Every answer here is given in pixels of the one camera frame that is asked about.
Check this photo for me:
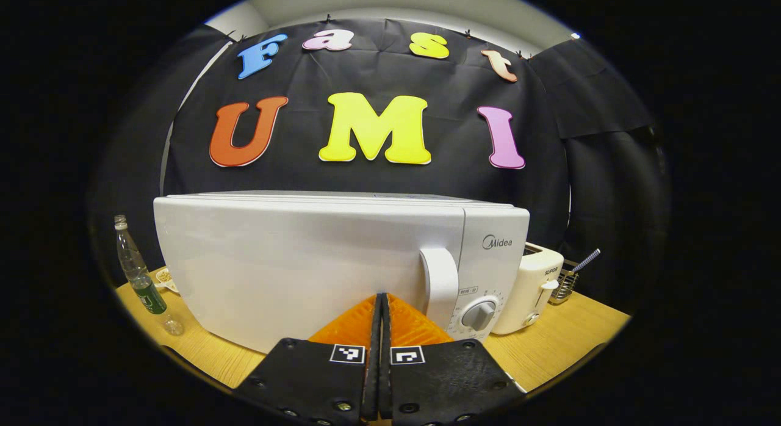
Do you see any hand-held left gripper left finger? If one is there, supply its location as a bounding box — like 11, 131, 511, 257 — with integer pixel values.
234, 293, 383, 425

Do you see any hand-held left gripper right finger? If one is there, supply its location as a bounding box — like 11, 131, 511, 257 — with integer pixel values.
380, 293, 528, 425

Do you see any white microwave oven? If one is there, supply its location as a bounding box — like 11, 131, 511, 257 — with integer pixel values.
153, 190, 530, 355

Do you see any white toaster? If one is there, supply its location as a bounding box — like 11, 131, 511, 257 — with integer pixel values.
491, 243, 565, 336

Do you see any white divided snack plate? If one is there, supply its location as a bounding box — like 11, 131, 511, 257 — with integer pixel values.
154, 267, 179, 294

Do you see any clear bottle with green label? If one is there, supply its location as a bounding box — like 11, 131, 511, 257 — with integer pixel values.
113, 215, 184, 336

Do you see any black backdrop cloth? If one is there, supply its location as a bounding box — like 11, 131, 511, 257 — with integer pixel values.
88, 18, 669, 317

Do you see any row of small cloth clips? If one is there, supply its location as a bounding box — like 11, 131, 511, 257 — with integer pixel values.
223, 13, 531, 59

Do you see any wire mesh utensil holder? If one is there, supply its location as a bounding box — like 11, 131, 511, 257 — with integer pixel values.
549, 260, 579, 305

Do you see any spoon with checked handle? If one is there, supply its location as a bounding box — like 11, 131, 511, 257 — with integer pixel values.
570, 248, 601, 274

